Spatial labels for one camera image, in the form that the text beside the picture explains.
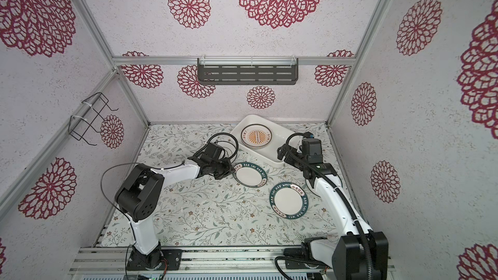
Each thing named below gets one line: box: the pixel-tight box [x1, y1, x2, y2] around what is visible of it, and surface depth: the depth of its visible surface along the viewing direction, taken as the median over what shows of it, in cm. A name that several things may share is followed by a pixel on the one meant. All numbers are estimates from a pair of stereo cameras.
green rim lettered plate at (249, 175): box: [232, 162, 268, 188], surface depth 99 cm
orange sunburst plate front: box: [240, 123, 273, 150], surface depth 114 cm
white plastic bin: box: [230, 114, 296, 163], surface depth 115 cm
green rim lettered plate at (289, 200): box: [269, 181, 310, 220], surface depth 90 cm
